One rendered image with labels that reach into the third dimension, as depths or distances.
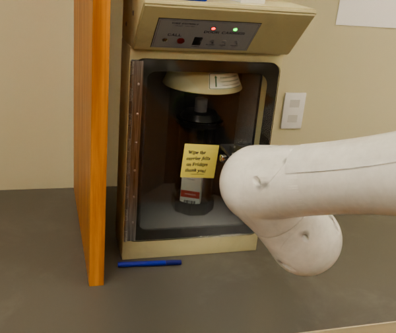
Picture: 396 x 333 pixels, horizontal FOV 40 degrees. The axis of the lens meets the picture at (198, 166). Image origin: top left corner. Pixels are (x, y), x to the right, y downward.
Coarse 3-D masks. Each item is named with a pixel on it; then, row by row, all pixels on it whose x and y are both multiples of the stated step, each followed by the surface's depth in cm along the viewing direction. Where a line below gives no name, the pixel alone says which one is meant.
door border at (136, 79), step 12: (132, 84) 104; (132, 108) 107; (132, 120) 108; (132, 132) 109; (132, 144) 110; (132, 156) 110; (132, 168) 112; (132, 180) 113; (132, 192) 114; (132, 204) 115; (132, 216) 116; (132, 228) 117; (132, 240) 118
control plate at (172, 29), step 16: (160, 32) 97; (176, 32) 98; (192, 32) 98; (208, 32) 99; (224, 32) 100; (240, 32) 100; (256, 32) 101; (192, 48) 103; (208, 48) 104; (224, 48) 105; (240, 48) 105
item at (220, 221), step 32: (160, 64) 105; (192, 64) 107; (224, 64) 108; (256, 64) 110; (160, 96) 107; (192, 96) 109; (224, 96) 111; (256, 96) 113; (160, 128) 110; (192, 128) 112; (224, 128) 114; (256, 128) 116; (160, 160) 113; (160, 192) 115; (192, 192) 118; (160, 224) 118; (192, 224) 121; (224, 224) 123
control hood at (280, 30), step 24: (144, 0) 90; (168, 0) 91; (216, 0) 98; (144, 24) 95; (264, 24) 99; (288, 24) 100; (144, 48) 101; (168, 48) 102; (264, 48) 107; (288, 48) 108
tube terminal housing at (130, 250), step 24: (288, 0) 108; (120, 96) 117; (120, 120) 118; (120, 144) 119; (120, 168) 119; (120, 192) 120; (120, 216) 121; (120, 240) 122; (168, 240) 122; (192, 240) 124; (216, 240) 125; (240, 240) 127
